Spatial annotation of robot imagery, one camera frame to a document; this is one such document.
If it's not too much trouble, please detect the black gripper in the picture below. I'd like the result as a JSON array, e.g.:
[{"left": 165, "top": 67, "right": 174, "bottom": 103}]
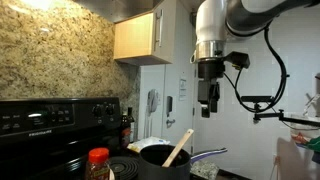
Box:
[{"left": 197, "top": 61, "right": 225, "bottom": 119}]

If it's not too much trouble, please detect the light wooden stirring spatula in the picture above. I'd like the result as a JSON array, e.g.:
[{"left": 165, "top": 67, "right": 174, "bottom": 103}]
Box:
[{"left": 161, "top": 128, "right": 195, "bottom": 168}]

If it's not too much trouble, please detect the red capped chili flake bottle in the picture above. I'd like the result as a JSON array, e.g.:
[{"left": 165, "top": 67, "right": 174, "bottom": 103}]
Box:
[{"left": 84, "top": 147, "right": 112, "bottom": 180}]

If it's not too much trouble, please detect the black cooking pot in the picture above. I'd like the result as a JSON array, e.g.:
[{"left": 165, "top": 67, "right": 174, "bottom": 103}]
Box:
[{"left": 137, "top": 144, "right": 229, "bottom": 180}]

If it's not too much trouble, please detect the black electric stove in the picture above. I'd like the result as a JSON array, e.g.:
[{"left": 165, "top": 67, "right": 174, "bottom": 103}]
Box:
[{"left": 0, "top": 96, "right": 142, "bottom": 180}]

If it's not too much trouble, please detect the white paper notice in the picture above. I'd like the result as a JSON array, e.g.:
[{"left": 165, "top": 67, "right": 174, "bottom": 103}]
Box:
[{"left": 178, "top": 77, "right": 188, "bottom": 102}]

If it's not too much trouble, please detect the dark door lock plate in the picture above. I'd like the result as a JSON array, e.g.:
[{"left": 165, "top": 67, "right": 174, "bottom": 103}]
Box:
[{"left": 166, "top": 95, "right": 174, "bottom": 118}]

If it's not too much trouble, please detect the white door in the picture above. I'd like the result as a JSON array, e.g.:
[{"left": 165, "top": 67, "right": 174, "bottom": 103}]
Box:
[{"left": 164, "top": 0, "right": 198, "bottom": 154}]

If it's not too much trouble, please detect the silver door lever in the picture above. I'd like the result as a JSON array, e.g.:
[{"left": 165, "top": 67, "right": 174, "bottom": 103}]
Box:
[{"left": 165, "top": 118, "right": 177, "bottom": 130}]

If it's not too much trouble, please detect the white plastic bag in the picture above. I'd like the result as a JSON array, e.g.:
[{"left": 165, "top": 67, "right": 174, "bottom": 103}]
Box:
[{"left": 126, "top": 136, "right": 171, "bottom": 154}]

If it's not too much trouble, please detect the dark olive oil bottle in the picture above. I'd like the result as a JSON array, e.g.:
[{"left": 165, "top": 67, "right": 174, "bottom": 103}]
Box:
[{"left": 127, "top": 106, "right": 136, "bottom": 143}]

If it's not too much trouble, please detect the dark bottle orange label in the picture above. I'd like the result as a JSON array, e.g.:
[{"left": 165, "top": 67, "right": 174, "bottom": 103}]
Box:
[{"left": 120, "top": 113, "right": 132, "bottom": 150}]

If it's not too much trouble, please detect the grey door closer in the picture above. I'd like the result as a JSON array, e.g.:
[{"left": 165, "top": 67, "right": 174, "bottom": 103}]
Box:
[{"left": 189, "top": 10, "right": 198, "bottom": 30}]

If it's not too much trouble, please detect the clear bowl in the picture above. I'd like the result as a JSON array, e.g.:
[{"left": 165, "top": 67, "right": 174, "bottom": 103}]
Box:
[{"left": 288, "top": 113, "right": 320, "bottom": 140}]

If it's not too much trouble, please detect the white panel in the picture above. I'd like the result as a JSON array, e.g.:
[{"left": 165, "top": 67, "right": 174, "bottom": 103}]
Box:
[{"left": 275, "top": 136, "right": 320, "bottom": 180}]

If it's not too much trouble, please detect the black coil burner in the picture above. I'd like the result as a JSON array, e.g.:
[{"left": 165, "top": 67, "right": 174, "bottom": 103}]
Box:
[{"left": 108, "top": 155, "right": 141, "bottom": 180}]

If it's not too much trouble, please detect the green object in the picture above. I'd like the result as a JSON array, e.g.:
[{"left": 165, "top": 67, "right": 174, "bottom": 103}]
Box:
[{"left": 305, "top": 135, "right": 320, "bottom": 153}]

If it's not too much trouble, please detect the steel range hood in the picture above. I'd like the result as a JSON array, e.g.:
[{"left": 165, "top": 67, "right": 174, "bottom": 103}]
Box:
[{"left": 73, "top": 0, "right": 165, "bottom": 24}]

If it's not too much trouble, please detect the black bar camera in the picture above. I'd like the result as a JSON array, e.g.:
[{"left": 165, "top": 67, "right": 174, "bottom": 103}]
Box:
[{"left": 240, "top": 95, "right": 275, "bottom": 103}]

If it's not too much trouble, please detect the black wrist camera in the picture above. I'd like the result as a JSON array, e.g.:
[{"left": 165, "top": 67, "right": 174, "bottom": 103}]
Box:
[{"left": 223, "top": 50, "right": 251, "bottom": 71}]

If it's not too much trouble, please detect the grey wall phone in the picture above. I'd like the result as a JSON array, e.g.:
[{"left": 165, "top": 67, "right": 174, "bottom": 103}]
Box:
[{"left": 147, "top": 88, "right": 161, "bottom": 114}]

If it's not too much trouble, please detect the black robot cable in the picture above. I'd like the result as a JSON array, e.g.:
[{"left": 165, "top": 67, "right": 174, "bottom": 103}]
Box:
[{"left": 222, "top": 21, "right": 290, "bottom": 114}]

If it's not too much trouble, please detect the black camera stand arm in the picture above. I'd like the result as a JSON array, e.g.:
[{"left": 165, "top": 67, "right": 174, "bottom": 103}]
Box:
[{"left": 252, "top": 101, "right": 320, "bottom": 128}]

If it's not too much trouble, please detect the silver cabinet handle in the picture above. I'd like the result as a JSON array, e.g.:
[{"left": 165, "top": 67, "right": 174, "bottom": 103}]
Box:
[{"left": 153, "top": 8, "right": 165, "bottom": 52}]

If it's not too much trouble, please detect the light wooden wall cabinet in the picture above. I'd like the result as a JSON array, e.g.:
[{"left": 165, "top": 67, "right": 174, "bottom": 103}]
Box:
[{"left": 113, "top": 0, "right": 178, "bottom": 66}]

